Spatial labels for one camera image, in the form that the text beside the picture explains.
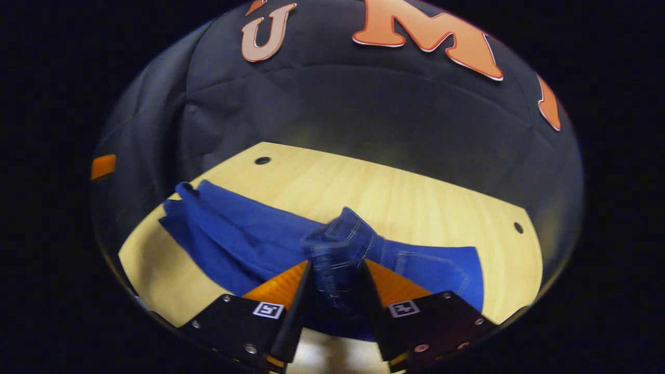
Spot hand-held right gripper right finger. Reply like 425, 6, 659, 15
361, 260, 497, 372

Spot black backdrop cloth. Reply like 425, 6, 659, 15
91, 0, 585, 265

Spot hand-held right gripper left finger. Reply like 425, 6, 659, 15
179, 260, 314, 372

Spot blue jeans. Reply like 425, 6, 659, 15
158, 179, 485, 342

